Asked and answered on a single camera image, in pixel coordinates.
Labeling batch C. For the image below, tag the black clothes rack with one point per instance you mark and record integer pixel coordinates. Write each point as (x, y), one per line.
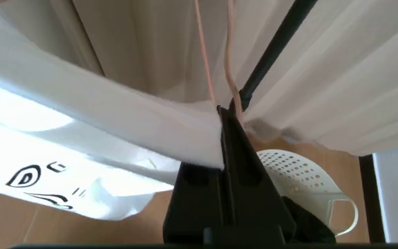
(275, 45)

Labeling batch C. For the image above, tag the white printed t-shirt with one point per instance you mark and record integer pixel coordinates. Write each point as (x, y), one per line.
(81, 121)

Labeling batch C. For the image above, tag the black garment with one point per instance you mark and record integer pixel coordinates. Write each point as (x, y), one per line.
(309, 224)

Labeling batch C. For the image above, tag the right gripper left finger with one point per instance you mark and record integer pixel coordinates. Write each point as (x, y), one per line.
(195, 211)

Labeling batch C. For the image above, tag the white laundry basket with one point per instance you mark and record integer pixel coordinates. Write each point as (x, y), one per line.
(299, 176)

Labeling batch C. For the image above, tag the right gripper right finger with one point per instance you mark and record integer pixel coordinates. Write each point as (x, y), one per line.
(254, 207)

